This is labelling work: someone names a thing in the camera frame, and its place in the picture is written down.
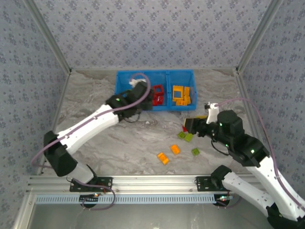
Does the small LED controller board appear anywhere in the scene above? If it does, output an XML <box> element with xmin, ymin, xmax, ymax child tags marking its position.
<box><xmin>79</xmin><ymin>193</ymin><xmax>100</xmax><ymax>208</ymax></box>
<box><xmin>215</xmin><ymin>194</ymin><xmax>231</xmax><ymax>208</ymax></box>

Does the yellow-orange lego frame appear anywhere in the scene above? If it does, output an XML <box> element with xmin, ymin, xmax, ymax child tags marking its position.
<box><xmin>172</xmin><ymin>85</ymin><xmax>184</xmax><ymax>102</ymax></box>

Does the light blue slotted cable duct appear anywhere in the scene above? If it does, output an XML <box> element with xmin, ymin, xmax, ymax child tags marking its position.
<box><xmin>35</xmin><ymin>194</ymin><xmax>218</xmax><ymax>205</ymax></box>

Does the aluminium side frame rail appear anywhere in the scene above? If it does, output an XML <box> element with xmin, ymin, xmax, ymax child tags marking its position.
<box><xmin>13</xmin><ymin>69</ymin><xmax>73</xmax><ymax>229</ymax></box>
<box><xmin>233</xmin><ymin>68</ymin><xmax>266</xmax><ymax>150</ymax></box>

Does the aluminium front frame rail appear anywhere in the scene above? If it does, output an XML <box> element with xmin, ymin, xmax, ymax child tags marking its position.
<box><xmin>26</xmin><ymin>175</ymin><xmax>265</xmax><ymax>194</ymax></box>

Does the red lego frame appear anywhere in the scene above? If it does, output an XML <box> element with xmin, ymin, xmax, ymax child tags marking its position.
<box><xmin>152</xmin><ymin>84</ymin><xmax>165</xmax><ymax>96</ymax></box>

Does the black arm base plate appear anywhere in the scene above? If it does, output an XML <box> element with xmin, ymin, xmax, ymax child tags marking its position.
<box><xmin>195</xmin><ymin>176</ymin><xmax>231</xmax><ymax>193</ymax></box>
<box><xmin>70</xmin><ymin>176</ymin><xmax>113</xmax><ymax>193</ymax></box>

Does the aluminium frame post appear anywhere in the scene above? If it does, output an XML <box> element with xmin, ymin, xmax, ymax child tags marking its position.
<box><xmin>235</xmin><ymin>0</ymin><xmax>286</xmax><ymax>72</ymax></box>
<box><xmin>23</xmin><ymin>0</ymin><xmax>72</xmax><ymax>73</ymax></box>

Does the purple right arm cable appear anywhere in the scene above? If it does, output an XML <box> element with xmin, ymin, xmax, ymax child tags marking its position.
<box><xmin>214</xmin><ymin>97</ymin><xmax>305</xmax><ymax>212</ymax></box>

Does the blue three-compartment bin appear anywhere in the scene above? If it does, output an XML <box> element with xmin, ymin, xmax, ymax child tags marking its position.
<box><xmin>114</xmin><ymin>69</ymin><xmax>198</xmax><ymax>112</ymax></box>

